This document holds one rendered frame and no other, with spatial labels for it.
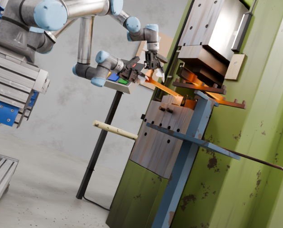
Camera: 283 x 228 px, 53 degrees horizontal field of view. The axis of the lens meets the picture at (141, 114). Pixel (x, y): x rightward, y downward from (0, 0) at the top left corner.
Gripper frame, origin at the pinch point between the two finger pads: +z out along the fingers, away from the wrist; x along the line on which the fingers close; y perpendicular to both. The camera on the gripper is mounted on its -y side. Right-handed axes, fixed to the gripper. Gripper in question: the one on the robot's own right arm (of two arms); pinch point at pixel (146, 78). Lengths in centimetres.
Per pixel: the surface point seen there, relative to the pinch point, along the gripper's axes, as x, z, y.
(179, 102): 6.3, 27.7, 5.5
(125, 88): -40.5, 13.5, 5.7
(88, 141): -240, 109, 72
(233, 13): 13, 39, -66
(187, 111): 22.0, 21.9, 11.1
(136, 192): 4, 22, 70
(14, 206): -25, -38, 101
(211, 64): 8, 41, -29
